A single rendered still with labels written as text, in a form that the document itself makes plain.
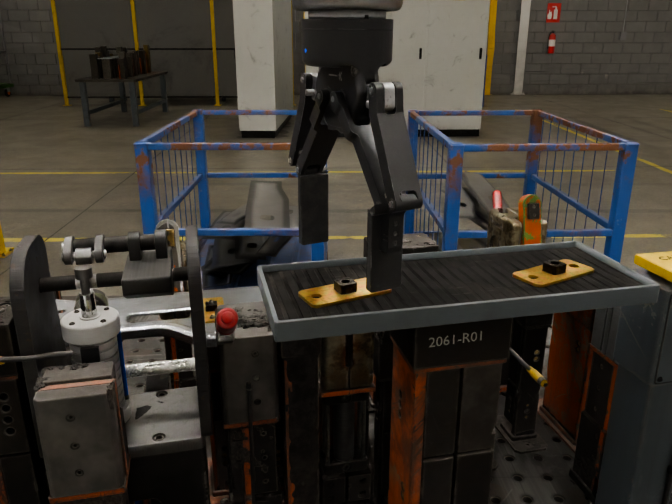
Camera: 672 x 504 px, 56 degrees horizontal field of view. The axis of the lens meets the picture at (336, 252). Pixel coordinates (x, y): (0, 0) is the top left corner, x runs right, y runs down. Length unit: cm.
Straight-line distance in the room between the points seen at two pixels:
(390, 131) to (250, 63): 823
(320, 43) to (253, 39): 817
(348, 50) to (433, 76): 832
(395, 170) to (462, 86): 845
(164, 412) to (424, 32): 819
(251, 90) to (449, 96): 267
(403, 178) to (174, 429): 42
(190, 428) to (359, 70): 45
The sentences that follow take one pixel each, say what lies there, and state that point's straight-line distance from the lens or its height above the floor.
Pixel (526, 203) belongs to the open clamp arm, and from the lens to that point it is 120.
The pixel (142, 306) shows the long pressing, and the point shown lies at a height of 100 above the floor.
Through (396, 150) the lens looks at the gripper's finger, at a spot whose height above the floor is 131.
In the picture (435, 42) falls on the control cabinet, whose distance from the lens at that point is 881.
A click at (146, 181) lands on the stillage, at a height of 78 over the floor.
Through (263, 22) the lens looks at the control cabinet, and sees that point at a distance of 866.
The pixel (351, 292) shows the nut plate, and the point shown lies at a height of 116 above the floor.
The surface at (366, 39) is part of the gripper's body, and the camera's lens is 51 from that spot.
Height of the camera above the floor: 139
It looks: 19 degrees down
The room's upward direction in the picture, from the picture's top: straight up
